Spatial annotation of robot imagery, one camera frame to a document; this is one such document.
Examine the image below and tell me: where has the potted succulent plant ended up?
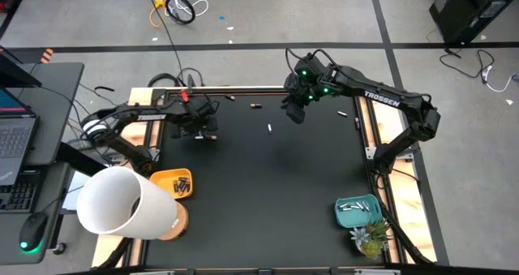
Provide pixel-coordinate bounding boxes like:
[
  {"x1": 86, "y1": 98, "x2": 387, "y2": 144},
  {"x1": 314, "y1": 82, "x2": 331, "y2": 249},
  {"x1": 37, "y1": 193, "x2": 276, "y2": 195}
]
[{"x1": 349, "y1": 218, "x2": 392, "y2": 260}]

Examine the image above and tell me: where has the black cable bundle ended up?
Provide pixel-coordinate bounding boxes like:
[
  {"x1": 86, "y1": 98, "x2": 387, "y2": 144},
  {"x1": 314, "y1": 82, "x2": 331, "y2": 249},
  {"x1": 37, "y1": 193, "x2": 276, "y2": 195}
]
[{"x1": 146, "y1": 67, "x2": 206, "y2": 88}]

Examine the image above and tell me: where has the yellow floor cable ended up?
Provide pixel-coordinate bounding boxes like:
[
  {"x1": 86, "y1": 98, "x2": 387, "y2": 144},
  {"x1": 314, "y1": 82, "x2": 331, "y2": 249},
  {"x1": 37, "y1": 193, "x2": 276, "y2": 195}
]
[{"x1": 148, "y1": 0, "x2": 168, "y2": 29}]

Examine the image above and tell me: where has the black side desk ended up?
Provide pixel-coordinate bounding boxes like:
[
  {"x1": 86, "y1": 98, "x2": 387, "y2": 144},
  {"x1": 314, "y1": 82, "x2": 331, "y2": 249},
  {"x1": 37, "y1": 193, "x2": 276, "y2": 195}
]
[{"x1": 0, "y1": 62, "x2": 85, "y2": 266}]

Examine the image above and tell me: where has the yellow plastic bin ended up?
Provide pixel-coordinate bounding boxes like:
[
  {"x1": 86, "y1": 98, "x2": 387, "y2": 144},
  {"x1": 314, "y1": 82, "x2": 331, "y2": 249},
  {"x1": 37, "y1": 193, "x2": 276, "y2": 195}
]
[{"x1": 148, "y1": 168, "x2": 195, "y2": 200}]

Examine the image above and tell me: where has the black desk monitor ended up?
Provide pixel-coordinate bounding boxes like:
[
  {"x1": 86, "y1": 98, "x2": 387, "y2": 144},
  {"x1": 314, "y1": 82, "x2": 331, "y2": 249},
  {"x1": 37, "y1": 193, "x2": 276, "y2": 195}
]
[{"x1": 0, "y1": 45, "x2": 43, "y2": 88}]

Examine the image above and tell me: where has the white floor cable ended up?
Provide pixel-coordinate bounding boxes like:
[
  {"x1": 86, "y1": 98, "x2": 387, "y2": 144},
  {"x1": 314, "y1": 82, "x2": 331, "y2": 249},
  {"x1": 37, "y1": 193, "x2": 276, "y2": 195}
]
[{"x1": 161, "y1": 0, "x2": 210, "y2": 19}]

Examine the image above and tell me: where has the white paper sheet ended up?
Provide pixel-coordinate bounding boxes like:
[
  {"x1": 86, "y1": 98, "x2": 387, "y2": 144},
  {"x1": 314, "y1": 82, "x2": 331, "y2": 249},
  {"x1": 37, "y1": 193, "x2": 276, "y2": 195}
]
[{"x1": 61, "y1": 170, "x2": 92, "y2": 212}]

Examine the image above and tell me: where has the white cable with plug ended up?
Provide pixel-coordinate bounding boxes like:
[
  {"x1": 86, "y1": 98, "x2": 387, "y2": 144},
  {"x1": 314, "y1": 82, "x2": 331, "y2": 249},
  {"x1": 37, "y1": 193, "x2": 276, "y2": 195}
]
[{"x1": 481, "y1": 65, "x2": 519, "y2": 93}]

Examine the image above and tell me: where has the black computer tower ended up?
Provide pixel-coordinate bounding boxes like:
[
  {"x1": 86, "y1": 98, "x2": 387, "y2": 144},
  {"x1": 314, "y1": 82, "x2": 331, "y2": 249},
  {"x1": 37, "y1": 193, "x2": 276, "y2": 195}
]
[{"x1": 428, "y1": 0, "x2": 519, "y2": 45}]

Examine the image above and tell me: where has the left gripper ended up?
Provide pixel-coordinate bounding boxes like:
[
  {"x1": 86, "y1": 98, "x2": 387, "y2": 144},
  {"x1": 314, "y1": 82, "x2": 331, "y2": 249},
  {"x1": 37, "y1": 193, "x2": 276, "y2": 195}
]
[{"x1": 169, "y1": 98, "x2": 220, "y2": 140}]

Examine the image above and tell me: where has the black keyboard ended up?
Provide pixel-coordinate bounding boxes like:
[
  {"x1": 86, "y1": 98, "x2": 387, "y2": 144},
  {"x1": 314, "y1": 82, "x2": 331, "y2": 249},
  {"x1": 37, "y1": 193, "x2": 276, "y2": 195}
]
[{"x1": 0, "y1": 169, "x2": 41, "y2": 214}]

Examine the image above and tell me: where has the wooden table board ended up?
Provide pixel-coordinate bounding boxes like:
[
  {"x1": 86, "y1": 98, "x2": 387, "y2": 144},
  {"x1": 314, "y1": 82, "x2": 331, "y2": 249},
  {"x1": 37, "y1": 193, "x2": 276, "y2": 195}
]
[{"x1": 91, "y1": 84, "x2": 439, "y2": 268}]

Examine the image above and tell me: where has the long black floor cable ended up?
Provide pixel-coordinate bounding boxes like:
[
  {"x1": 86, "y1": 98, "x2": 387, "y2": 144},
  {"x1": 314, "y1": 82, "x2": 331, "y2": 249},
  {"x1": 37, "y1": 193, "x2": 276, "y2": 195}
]
[{"x1": 144, "y1": 0, "x2": 183, "y2": 73}]

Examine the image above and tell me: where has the teal plastic bin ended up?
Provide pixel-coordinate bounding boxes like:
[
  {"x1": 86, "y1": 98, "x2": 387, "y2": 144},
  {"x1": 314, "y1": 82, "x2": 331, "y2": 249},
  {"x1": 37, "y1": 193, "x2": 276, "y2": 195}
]
[{"x1": 333, "y1": 193, "x2": 384, "y2": 230}]

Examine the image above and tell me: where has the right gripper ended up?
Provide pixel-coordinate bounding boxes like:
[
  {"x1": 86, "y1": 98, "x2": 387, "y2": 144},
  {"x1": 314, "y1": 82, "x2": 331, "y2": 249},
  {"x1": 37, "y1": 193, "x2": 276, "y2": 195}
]
[{"x1": 281, "y1": 52, "x2": 340, "y2": 125}]

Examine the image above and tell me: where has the grey laptop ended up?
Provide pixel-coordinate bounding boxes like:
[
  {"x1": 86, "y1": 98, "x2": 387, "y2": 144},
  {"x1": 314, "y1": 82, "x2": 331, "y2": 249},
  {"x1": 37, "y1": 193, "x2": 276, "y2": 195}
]
[{"x1": 0, "y1": 87, "x2": 41, "y2": 187}]

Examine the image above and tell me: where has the black computer mouse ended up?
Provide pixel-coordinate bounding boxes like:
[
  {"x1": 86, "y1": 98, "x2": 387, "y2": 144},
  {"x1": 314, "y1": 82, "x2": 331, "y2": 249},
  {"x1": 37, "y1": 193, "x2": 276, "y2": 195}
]
[{"x1": 18, "y1": 212, "x2": 49, "y2": 252}]

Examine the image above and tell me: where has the black coiled cable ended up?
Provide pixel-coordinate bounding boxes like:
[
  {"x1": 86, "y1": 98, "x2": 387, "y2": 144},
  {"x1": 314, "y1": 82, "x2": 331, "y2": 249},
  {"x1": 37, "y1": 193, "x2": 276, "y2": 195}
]
[{"x1": 164, "y1": 0, "x2": 197, "y2": 26}]

